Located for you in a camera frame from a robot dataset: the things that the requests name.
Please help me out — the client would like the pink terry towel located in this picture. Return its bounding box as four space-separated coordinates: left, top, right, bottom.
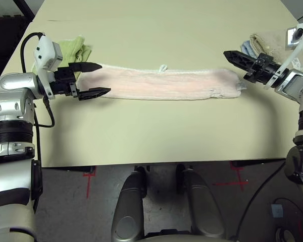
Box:
77 64 245 101

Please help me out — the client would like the grey sneaker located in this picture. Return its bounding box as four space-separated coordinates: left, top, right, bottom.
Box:
275 221 301 242

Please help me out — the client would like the small grey floor box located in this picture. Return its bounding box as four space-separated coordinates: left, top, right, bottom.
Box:
270 204 284 218

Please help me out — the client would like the green folded towel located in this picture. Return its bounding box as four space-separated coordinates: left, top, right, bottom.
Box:
31 36 93 79

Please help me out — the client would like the light blue folded towel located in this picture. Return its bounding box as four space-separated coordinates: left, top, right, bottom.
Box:
240 41 258 57

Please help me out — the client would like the beige robot waist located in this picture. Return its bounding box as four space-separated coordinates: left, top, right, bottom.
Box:
141 233 240 242

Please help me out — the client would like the black foam floor mat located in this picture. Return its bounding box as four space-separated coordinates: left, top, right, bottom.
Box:
0 15 32 84

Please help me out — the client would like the beige folded towel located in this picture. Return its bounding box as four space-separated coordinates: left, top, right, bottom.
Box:
249 30 303 70

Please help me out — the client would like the grey right robot leg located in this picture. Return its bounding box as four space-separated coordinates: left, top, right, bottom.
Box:
176 165 225 239

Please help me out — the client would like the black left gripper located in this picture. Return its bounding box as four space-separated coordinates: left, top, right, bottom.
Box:
50 62 112 101

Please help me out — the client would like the grey left robot leg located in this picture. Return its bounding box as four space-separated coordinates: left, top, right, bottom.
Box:
111 166 148 242

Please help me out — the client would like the black metal frame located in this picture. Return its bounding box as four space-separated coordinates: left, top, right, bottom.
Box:
14 0 36 21

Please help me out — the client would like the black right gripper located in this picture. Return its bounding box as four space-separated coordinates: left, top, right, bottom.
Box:
223 50 283 86

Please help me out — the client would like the black left wrist camera cable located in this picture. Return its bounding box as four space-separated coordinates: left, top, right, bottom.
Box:
20 32 56 168

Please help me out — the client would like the thin black floor cable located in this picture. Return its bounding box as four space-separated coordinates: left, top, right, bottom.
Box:
272 198 303 242

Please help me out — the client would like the grey robot leg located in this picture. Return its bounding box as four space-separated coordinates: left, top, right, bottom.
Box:
176 165 225 239
111 166 148 242

